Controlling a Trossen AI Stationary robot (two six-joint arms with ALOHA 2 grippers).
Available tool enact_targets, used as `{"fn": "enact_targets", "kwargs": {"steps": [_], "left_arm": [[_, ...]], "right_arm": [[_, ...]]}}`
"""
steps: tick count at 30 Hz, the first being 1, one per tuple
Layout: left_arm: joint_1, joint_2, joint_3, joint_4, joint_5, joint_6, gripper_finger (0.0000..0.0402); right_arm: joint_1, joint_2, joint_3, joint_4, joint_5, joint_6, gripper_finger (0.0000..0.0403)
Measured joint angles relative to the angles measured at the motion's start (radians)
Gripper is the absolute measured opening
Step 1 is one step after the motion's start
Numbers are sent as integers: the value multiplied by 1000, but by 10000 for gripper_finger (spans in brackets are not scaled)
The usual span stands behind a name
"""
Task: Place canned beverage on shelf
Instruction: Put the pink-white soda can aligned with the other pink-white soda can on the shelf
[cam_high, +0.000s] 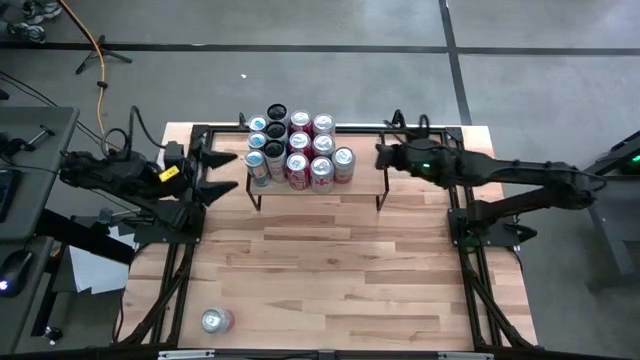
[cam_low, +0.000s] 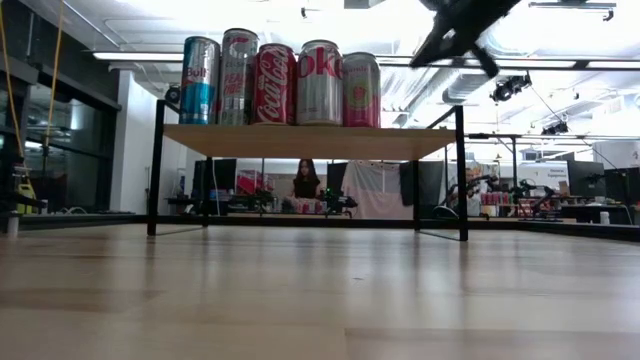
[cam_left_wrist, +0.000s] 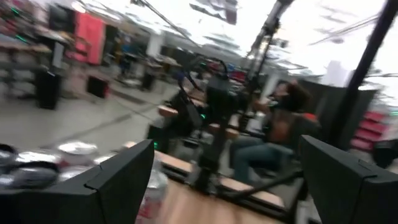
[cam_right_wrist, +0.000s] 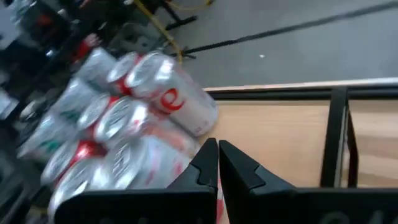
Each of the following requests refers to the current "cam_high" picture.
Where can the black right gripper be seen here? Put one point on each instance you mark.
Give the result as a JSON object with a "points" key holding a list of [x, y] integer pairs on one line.
{"points": [[390, 157]]}

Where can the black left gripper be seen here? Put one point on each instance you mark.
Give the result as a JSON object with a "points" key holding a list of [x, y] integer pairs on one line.
{"points": [[194, 175]]}

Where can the white floral Celsius can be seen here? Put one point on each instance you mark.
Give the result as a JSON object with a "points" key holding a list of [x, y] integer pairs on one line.
{"points": [[274, 149]]}

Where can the silver Diet Coke can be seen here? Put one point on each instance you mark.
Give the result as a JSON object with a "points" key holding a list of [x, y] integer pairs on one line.
{"points": [[321, 167]]}

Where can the black-topped slim can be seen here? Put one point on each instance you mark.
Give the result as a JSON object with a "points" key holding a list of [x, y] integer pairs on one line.
{"points": [[276, 131], [277, 112]]}

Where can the red Coca-Cola can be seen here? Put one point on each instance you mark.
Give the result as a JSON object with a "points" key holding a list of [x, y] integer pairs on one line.
{"points": [[300, 119], [297, 163], [300, 141]]}

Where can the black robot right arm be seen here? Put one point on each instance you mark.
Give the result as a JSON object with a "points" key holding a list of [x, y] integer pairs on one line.
{"points": [[500, 172]]}

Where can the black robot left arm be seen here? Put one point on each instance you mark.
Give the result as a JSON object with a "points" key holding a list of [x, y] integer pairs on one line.
{"points": [[115, 175]]}

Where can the wooden shelf black metal legs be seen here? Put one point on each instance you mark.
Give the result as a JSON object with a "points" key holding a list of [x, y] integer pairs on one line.
{"points": [[367, 175]]}

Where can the yellow tag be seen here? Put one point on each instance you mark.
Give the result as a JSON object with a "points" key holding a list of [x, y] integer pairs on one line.
{"points": [[169, 173]]}

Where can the grey knob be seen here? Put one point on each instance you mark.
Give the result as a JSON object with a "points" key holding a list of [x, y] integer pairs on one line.
{"points": [[105, 216]]}

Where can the black desk strut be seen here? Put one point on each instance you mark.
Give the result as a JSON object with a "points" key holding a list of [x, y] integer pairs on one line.
{"points": [[80, 235]]}

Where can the white paper sheets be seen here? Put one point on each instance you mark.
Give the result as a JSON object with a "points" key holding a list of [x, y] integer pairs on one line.
{"points": [[95, 272]]}

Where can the black tripod base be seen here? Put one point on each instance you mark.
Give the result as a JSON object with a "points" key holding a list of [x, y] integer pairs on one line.
{"points": [[101, 51]]}

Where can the grey desk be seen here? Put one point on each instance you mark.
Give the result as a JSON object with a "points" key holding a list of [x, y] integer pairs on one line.
{"points": [[45, 135], [35, 310]]}

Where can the black clamp tool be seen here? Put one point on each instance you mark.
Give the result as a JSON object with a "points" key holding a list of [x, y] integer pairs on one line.
{"points": [[20, 145]]}

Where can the black keyboard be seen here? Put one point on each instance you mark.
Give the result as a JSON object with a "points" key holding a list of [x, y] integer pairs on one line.
{"points": [[7, 195]]}

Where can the black computer mouse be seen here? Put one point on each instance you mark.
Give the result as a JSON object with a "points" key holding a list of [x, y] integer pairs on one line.
{"points": [[15, 270]]}

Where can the black caster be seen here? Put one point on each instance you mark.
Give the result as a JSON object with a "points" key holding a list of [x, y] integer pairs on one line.
{"points": [[52, 334]]}

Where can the grey side table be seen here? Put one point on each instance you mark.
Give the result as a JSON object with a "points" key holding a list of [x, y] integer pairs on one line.
{"points": [[607, 235]]}

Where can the person's shoe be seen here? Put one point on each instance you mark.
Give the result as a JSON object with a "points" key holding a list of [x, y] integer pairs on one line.
{"points": [[25, 32], [42, 10]]}

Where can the black aluminium table frame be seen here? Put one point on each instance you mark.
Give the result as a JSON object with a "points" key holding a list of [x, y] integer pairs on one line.
{"points": [[350, 129]]}

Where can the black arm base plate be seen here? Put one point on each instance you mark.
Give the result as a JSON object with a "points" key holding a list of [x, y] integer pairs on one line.
{"points": [[500, 239], [150, 235]]}

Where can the silver frame bracket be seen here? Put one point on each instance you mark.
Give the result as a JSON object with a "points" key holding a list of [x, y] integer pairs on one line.
{"points": [[185, 354], [465, 356]]}

